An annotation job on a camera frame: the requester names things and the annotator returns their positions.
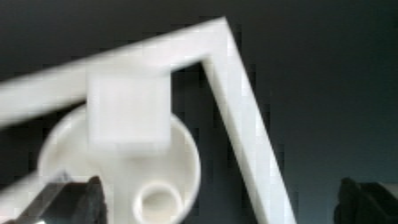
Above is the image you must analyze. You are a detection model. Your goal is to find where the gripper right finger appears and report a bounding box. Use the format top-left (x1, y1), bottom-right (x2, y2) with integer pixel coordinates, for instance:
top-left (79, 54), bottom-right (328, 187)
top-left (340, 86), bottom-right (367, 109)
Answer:
top-left (333, 178), bottom-right (398, 224)

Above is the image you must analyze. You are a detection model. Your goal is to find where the white stool leg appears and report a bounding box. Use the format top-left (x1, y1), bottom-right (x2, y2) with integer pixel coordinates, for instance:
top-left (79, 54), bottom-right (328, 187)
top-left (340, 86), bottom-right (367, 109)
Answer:
top-left (86, 66), bottom-right (170, 155)

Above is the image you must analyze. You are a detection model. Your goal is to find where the white L-shaped fence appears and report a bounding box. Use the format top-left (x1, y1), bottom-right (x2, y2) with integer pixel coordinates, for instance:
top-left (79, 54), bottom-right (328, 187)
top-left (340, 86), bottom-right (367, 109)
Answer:
top-left (0, 19), bottom-right (296, 224)

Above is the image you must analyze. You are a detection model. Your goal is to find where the white round stool seat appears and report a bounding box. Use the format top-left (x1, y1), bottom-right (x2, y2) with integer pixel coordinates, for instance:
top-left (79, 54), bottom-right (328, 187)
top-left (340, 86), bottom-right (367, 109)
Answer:
top-left (36, 108), bottom-right (200, 224)

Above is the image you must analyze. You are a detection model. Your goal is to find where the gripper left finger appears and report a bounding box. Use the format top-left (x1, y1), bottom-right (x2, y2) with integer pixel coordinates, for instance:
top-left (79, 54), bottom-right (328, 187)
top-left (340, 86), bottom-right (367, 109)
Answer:
top-left (10, 172), bottom-right (106, 224)

